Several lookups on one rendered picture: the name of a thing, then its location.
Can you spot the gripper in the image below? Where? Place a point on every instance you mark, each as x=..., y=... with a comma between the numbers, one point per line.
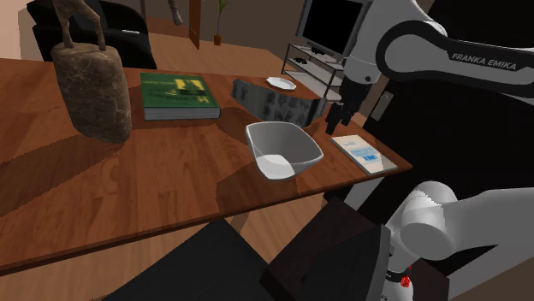
x=353, y=93

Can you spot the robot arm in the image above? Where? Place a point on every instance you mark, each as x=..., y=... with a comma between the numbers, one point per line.
x=421, y=50

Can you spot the white book with blue print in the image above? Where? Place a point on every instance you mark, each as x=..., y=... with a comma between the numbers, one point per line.
x=363, y=153

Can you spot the grey patterned curved box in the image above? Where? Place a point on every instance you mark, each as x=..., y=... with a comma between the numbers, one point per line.
x=283, y=106

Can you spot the grey square bowl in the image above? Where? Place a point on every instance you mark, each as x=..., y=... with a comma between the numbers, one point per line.
x=283, y=146

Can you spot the small white plate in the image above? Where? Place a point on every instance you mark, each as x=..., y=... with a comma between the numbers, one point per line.
x=281, y=83

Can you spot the television stand with television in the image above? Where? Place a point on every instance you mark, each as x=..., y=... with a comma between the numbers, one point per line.
x=329, y=25

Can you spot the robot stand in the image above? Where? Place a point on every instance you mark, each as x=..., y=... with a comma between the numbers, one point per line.
x=333, y=250

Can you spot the potted plant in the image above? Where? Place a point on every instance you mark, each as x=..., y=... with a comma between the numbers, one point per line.
x=217, y=29

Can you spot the green book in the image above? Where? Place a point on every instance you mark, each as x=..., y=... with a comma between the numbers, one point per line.
x=175, y=93

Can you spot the brown wooden table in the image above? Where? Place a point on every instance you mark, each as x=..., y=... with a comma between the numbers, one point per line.
x=146, y=175

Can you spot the black armchair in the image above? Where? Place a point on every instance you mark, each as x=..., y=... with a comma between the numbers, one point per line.
x=121, y=37

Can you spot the brown stone horse statue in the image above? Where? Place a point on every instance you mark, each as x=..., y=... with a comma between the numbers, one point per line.
x=94, y=96

